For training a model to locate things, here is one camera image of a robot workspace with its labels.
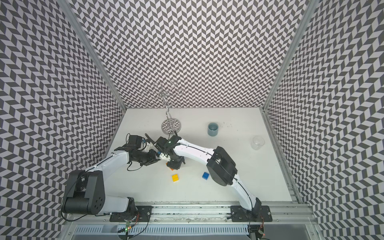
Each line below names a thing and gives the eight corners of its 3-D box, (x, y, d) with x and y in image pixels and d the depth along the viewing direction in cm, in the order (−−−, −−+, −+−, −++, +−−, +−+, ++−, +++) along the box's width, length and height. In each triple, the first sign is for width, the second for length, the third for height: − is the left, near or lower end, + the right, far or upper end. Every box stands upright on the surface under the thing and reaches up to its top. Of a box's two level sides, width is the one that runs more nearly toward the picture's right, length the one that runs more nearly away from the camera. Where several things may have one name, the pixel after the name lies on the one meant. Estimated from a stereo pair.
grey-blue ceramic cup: (207, 136, 103) (208, 132, 99) (207, 126, 109) (207, 122, 105) (218, 136, 103) (219, 132, 99) (217, 126, 109) (217, 122, 105)
